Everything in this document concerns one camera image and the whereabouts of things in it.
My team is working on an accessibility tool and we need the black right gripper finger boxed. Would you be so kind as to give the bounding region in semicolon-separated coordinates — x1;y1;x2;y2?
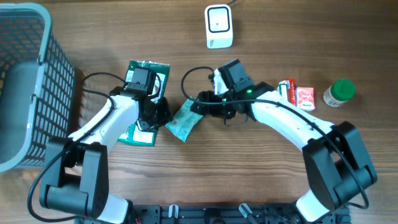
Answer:
198;90;218;101
190;103;218;116

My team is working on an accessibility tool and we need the mint green wipes packet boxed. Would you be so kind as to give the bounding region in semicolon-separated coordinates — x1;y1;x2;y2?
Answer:
165;100;203;142

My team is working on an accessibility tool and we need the green glove packet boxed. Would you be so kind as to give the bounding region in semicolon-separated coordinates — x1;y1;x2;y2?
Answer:
118;60;170;146

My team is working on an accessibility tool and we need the green white medicine box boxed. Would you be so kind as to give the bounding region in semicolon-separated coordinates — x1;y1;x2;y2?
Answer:
277;80;290;101

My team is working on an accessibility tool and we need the red sachet stick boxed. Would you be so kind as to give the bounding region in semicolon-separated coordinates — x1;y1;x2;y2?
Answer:
286;78;297;106

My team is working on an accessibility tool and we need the red patterned small box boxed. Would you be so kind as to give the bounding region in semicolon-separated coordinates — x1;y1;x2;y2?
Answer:
295;86;315;111

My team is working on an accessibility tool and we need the green lid jar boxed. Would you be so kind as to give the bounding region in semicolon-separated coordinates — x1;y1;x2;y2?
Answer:
323;79;356;108

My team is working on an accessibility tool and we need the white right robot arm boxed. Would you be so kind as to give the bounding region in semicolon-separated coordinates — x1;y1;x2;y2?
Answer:
191;59;377;223

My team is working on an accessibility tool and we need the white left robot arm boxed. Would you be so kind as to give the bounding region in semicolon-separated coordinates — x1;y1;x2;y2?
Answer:
27;67;170;223

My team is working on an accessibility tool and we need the white barcode scanner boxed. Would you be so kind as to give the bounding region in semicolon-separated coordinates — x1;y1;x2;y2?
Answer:
204;4;233;49

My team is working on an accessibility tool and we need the grey plastic mesh basket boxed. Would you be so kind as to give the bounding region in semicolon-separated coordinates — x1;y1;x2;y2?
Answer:
1;3;76;172

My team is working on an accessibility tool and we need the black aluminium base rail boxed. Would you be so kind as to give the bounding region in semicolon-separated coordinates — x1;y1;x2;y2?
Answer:
74;202;352;224

